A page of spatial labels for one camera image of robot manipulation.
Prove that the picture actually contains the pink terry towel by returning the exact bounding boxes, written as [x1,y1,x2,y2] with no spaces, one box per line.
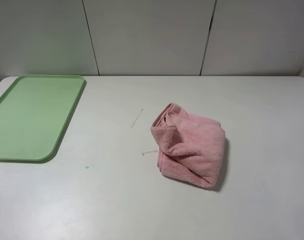
[150,103,226,189]

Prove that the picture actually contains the green plastic tray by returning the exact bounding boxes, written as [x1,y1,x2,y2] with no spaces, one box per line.
[0,75,86,163]

